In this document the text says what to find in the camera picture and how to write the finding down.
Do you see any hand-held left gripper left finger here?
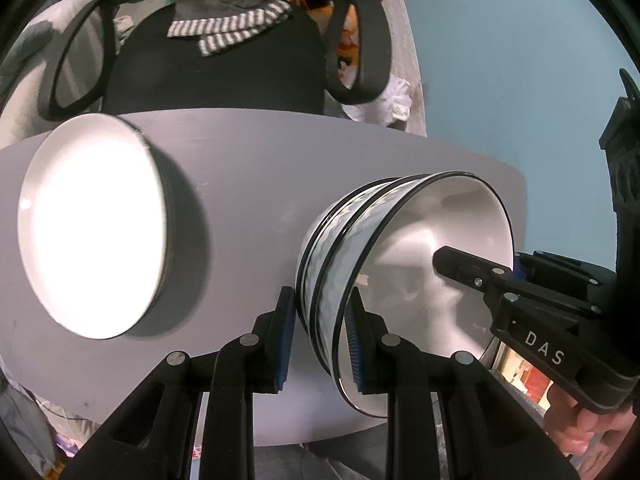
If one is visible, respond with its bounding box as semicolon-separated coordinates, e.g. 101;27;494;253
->
60;287;297;480

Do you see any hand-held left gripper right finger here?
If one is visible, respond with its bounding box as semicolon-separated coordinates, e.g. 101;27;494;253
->
344;292;581;480

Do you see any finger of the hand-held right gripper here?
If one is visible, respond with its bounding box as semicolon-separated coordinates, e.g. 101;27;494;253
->
515;250;618;311
432;246;514;306

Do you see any white plate with dark rim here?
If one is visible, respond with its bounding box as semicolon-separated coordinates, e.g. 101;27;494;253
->
147;155;176;311
135;132;172;318
16;113;168;340

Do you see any person's right hand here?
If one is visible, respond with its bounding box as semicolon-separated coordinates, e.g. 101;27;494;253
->
542;379;637;462

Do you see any wooden crate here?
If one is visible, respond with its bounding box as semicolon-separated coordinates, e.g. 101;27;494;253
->
492;345;556;406

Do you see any grey cloth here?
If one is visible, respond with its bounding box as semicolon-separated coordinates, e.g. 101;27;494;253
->
255;440;396;480

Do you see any white crumpled cloth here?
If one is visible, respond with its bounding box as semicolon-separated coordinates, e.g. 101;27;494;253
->
345;75;416;123

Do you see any pale textured panel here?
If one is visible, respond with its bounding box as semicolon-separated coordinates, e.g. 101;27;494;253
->
380;0;426;136

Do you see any orange yellow bag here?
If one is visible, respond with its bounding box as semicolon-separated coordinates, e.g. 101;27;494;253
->
295;0;361;86

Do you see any black office chair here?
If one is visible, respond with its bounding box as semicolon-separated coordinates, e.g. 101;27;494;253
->
42;0;393;121

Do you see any grey sweater with striped hem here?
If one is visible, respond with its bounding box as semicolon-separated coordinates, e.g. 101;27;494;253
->
167;0;293;57

